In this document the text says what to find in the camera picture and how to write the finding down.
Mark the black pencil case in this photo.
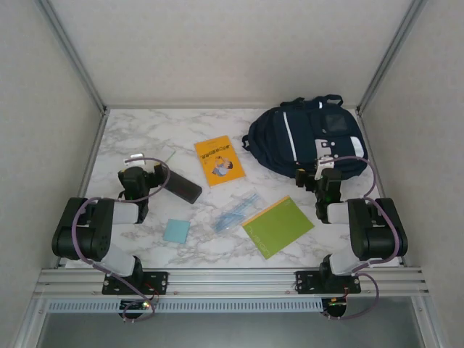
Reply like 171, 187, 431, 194
163, 170, 203, 204

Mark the navy blue backpack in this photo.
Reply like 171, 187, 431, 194
241, 94, 370, 179

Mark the green notebook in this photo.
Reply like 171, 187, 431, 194
241, 195, 315, 260

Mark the orange book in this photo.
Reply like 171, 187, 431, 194
194, 135, 247, 189

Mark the light blue sticky note pad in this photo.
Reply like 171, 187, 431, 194
162, 218, 191, 243

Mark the clear bag of blue pens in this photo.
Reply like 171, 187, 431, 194
212, 191, 262, 233

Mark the small controller board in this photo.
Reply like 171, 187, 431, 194
120, 299, 152, 312
323, 297, 348, 313

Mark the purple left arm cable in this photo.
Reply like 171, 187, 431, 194
70, 154, 173, 323

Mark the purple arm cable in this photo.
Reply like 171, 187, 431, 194
322, 155, 409, 322
70, 154, 173, 323

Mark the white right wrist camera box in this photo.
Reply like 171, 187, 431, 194
314, 156, 335, 179

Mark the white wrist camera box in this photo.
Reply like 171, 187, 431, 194
124, 153, 146, 168
314, 156, 335, 179

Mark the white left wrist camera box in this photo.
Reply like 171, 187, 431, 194
124, 153, 146, 168

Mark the aluminium table side rail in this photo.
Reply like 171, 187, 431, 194
56, 108, 109, 269
357, 108, 406, 268

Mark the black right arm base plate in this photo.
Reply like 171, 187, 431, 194
295, 270, 363, 295

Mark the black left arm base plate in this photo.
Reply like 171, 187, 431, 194
101, 270, 170, 295

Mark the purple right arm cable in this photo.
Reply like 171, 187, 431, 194
322, 155, 409, 322

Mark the aluminium mounting rail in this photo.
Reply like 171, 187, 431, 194
36, 267, 429, 300

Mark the aluminium frame post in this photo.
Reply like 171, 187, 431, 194
355, 0, 429, 116
34, 0, 109, 116

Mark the slotted grey cable duct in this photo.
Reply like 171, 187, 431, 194
46, 298, 324, 314

